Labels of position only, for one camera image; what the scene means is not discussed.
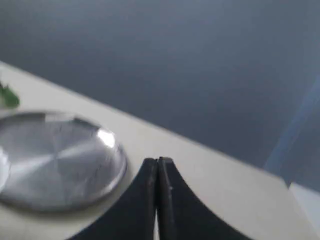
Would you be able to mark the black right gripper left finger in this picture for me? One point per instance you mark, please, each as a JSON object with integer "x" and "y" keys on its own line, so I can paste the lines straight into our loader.
{"x": 132, "y": 217}

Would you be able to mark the red artificial flower bunch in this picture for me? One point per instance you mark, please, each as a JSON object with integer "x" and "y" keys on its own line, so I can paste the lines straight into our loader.
{"x": 8, "y": 97}

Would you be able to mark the round steel plate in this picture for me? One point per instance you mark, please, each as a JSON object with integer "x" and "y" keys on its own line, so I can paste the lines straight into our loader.
{"x": 53, "y": 161}

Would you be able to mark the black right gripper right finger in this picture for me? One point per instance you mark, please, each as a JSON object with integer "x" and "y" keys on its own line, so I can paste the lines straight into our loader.
{"x": 182, "y": 215}

